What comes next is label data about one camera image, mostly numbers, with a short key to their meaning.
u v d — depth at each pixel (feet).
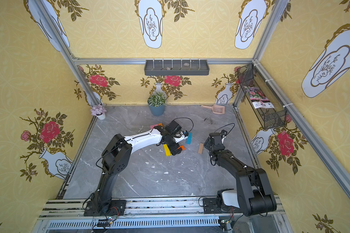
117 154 1.80
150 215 2.37
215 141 2.31
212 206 2.44
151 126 3.53
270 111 2.88
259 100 2.49
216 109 3.87
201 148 3.12
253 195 1.39
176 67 3.03
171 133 2.50
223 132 2.66
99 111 3.40
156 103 3.40
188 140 3.29
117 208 2.40
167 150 3.08
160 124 3.56
